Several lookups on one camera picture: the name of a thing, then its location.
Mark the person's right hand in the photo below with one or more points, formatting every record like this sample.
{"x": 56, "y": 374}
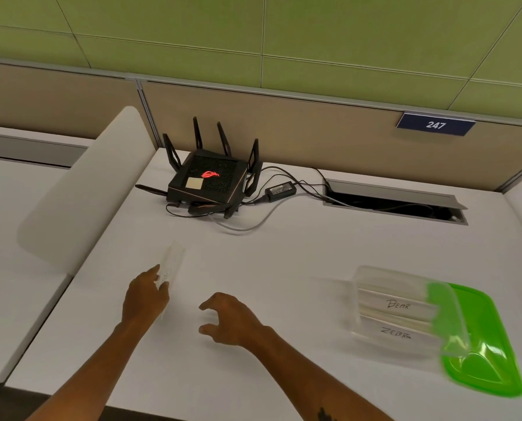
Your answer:
{"x": 236, "y": 320}

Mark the person's left hand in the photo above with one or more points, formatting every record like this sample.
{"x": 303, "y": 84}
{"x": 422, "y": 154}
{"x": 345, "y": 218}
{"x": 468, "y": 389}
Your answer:
{"x": 144, "y": 298}

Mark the person's right thumb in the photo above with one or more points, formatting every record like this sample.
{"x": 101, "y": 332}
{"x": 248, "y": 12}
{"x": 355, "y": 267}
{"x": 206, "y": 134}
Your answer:
{"x": 207, "y": 330}

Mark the person's left fingers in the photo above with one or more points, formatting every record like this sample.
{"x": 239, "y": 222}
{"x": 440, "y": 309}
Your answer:
{"x": 160, "y": 290}

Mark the person's left forearm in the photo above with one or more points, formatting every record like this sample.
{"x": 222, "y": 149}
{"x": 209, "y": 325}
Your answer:
{"x": 83, "y": 377}

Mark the person's right forearm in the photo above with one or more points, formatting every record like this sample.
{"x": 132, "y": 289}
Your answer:
{"x": 318, "y": 381}

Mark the beige square sticker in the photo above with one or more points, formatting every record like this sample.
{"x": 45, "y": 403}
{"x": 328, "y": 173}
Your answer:
{"x": 195, "y": 183}

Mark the black router with antennas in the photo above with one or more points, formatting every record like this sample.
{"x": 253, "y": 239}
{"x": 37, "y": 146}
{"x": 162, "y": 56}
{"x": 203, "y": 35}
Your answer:
{"x": 208, "y": 181}

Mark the white desk divider panel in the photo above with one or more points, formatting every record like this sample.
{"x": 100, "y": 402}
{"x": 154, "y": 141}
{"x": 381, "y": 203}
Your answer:
{"x": 94, "y": 188}

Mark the black power adapter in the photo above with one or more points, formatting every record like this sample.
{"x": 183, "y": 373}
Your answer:
{"x": 281, "y": 190}

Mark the white handwritten label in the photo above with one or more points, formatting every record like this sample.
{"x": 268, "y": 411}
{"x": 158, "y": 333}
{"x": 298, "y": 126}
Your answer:
{"x": 397, "y": 333}
{"x": 397, "y": 304}

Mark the clear plastic container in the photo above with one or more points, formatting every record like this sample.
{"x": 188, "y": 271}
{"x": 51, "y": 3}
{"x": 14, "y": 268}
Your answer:
{"x": 397, "y": 280}

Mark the beige partition panel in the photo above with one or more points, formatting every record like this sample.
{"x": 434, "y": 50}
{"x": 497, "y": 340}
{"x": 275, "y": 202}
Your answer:
{"x": 331, "y": 127}
{"x": 54, "y": 100}

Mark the green plastic lid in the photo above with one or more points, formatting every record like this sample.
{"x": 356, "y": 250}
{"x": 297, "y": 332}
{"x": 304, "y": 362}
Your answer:
{"x": 484, "y": 341}

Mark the blue number sign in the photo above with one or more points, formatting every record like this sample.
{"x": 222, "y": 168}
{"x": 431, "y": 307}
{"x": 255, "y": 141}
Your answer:
{"x": 435, "y": 124}

